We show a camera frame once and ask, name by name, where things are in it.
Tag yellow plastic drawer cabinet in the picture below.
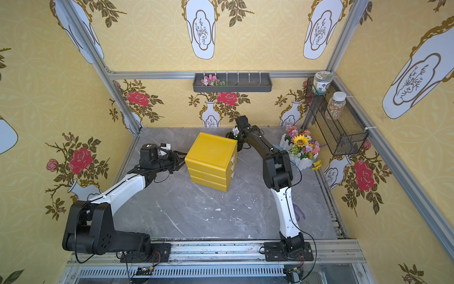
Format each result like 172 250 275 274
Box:
185 133 238 192

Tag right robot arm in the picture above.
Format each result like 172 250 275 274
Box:
227 115 305 254

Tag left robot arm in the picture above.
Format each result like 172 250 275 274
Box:
62 144 186 256

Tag small pink artificial flowers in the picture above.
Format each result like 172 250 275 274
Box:
201 75 227 86

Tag artificial flower bouquet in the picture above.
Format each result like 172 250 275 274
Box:
285 125 321 170

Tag white picket fence planter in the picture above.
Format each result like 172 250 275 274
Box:
279 134 313 170

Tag patterned jar white lid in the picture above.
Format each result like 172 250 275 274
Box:
312 71 333 95

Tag clear jar white lid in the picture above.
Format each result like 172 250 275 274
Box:
325 91 346 120

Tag small circuit board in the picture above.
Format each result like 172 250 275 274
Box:
136 267 154 276

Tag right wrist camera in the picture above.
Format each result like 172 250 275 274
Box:
231 127 240 138

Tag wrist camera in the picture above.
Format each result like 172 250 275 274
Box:
139 144 169 165
231 127 240 138

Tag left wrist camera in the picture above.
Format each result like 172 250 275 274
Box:
139 144 169 165

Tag grey wall shelf tray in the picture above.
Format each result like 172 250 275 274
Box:
193 72 273 93

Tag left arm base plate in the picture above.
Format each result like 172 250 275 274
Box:
120 243 171 264

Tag black wire mesh basket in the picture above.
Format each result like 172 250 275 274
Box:
300 78 368 156

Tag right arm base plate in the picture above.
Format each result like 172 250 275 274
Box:
260 242 314 262

